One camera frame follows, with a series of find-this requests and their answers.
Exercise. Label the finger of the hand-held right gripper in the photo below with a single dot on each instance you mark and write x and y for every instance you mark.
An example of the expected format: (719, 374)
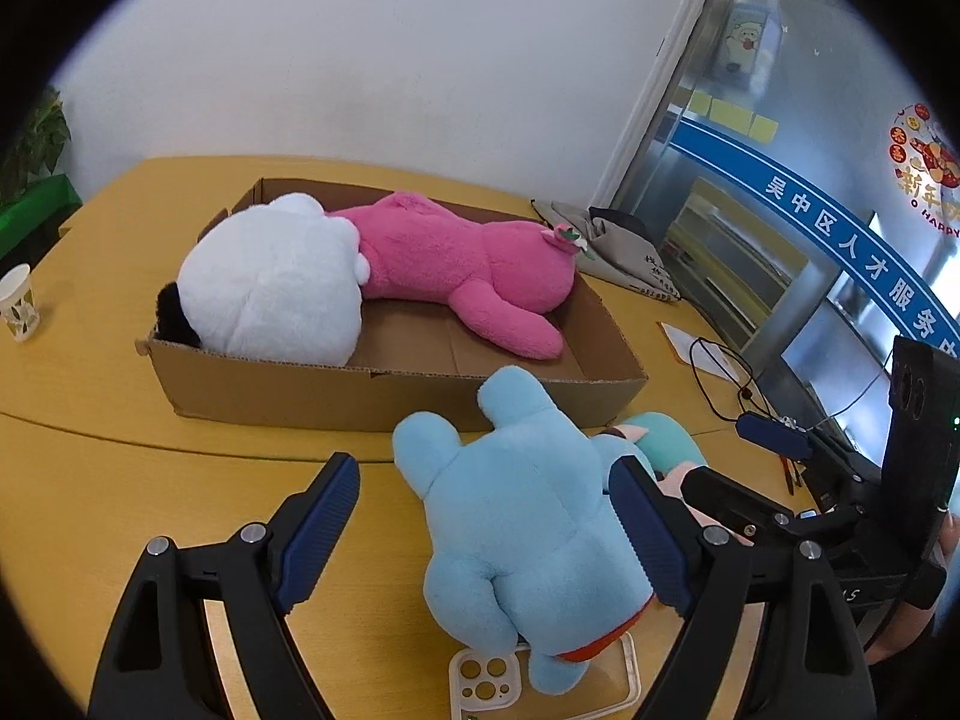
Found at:
(772, 435)
(735, 499)

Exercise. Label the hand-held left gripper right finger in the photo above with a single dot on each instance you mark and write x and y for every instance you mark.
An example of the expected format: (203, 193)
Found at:
(652, 540)

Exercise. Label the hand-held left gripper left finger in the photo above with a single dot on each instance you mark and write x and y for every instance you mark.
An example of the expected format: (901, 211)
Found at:
(322, 532)

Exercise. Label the teal and pink plush doll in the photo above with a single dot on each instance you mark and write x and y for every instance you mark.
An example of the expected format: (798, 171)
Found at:
(667, 446)

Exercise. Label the light blue plush toy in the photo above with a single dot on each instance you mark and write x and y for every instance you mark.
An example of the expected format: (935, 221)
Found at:
(525, 525)

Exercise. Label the brown cardboard box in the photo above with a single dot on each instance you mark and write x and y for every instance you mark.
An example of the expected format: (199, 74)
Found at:
(300, 390)

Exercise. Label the person's right hand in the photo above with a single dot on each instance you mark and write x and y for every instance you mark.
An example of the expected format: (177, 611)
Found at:
(900, 637)

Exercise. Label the orange pen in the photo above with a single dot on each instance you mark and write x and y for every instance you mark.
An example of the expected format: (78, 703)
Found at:
(787, 472)

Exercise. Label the white paper sheet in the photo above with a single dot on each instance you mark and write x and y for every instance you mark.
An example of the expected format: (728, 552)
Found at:
(675, 337)

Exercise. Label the blue window banner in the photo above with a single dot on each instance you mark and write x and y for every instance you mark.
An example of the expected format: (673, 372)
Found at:
(825, 240)

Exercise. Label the clear phone case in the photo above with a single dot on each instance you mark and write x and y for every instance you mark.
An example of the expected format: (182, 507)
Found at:
(514, 705)

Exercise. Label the grey cloth bag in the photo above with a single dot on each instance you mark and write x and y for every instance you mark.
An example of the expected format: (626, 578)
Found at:
(637, 262)

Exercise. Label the white round plush toy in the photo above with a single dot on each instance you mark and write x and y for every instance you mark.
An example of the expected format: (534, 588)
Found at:
(277, 292)

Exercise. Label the red festive window sticker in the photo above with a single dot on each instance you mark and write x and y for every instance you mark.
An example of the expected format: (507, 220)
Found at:
(930, 165)

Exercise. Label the yellow sticky note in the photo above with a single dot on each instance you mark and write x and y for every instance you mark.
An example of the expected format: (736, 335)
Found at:
(731, 112)
(699, 101)
(761, 127)

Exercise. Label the pink plush toy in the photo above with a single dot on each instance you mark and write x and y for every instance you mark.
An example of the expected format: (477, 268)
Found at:
(465, 255)

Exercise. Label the patterned paper cup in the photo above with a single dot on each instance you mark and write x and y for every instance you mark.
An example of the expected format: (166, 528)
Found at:
(19, 300)

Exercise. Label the cartoon animal window sticker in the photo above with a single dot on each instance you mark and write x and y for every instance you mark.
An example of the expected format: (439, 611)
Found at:
(746, 45)

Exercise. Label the metal framed glass partition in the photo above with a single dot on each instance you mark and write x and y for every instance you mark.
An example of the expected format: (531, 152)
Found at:
(825, 15)

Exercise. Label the green planter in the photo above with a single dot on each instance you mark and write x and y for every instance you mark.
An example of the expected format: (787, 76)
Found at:
(37, 210)

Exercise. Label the green potted plant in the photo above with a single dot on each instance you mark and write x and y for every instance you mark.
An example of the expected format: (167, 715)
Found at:
(41, 142)

